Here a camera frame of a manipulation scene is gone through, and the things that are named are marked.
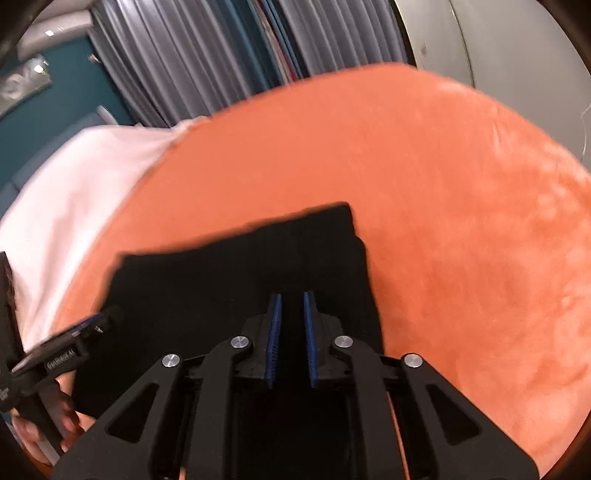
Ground black pants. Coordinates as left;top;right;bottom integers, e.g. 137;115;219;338
72;203;384;418

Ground person's left hand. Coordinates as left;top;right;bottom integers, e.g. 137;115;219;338
11;373;94;466

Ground white bed sheet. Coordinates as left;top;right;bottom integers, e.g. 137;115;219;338
1;118;201;348

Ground orange plush bed blanket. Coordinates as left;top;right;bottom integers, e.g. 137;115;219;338
55;64;590;475

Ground blue upholstered headboard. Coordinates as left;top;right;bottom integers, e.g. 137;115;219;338
0;105;122;218

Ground blue inner curtain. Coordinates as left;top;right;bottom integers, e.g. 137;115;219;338
216;1;310;94

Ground grey pleated curtain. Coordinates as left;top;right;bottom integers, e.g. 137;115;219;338
90;0;414;128

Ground white leaning mirror panel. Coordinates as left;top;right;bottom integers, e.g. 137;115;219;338
394;0;475;87

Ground white air conditioner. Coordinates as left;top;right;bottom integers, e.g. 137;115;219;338
16;10;93;61

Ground silver wall art panel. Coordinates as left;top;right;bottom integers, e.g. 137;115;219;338
0;55;52;117

